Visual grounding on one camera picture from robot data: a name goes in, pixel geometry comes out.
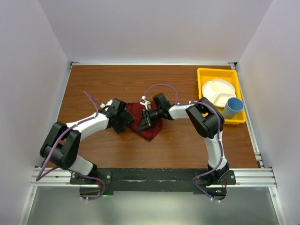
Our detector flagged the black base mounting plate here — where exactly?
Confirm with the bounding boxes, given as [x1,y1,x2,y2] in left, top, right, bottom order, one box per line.
[70,168,236,200]

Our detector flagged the white divided plate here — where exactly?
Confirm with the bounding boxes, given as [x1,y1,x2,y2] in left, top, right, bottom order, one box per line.
[202,78,236,108]

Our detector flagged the blue plastic cup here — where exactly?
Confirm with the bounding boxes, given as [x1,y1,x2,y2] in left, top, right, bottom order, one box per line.
[222,97,244,119]

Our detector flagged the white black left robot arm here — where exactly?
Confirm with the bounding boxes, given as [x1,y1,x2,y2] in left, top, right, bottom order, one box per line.
[36,98,135,184]

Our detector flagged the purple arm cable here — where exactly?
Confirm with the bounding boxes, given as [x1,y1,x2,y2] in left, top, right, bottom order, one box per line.
[35,90,106,202]
[142,84,225,202]

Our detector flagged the yellow plastic tray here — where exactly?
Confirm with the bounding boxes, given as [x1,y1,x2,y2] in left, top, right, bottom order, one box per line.
[197,68,242,113]

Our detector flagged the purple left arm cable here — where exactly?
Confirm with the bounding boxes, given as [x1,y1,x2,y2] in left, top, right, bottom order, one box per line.
[35,90,106,202]

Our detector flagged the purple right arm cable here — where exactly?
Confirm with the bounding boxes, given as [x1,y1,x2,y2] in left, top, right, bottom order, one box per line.
[142,84,225,202]

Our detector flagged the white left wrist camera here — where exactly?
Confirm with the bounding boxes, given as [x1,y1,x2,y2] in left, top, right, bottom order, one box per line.
[100,99,113,108]

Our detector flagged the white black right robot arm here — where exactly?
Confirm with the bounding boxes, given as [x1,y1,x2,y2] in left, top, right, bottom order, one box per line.
[137,93,229,184]

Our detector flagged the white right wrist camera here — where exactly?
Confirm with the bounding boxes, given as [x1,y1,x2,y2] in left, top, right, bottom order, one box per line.
[139,96,151,110]

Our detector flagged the aluminium frame rail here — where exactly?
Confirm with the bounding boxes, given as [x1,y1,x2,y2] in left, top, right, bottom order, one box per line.
[31,168,277,188]

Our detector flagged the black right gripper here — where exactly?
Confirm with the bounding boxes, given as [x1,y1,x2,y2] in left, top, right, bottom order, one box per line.
[138,108,163,133]

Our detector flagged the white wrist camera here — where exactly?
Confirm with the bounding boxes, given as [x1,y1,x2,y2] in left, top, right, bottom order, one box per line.
[139,96,151,110]
[100,99,113,108]

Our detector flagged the dark red cloth napkin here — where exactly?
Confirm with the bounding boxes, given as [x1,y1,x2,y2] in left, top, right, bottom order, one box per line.
[127,102,163,141]

